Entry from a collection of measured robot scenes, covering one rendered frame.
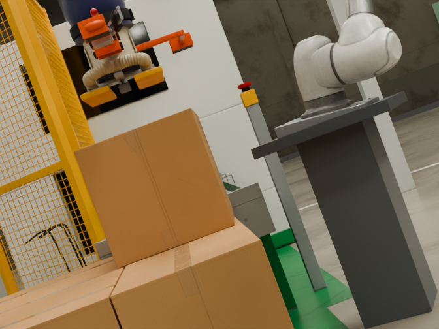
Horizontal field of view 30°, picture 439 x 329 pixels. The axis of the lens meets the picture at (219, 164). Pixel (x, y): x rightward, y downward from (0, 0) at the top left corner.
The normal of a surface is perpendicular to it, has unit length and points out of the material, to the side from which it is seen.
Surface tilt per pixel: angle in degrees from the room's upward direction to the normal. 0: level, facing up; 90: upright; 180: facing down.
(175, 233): 90
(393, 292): 90
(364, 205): 90
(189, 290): 90
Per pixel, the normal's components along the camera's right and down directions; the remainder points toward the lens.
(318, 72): -0.50, 0.20
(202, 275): 0.05, 0.00
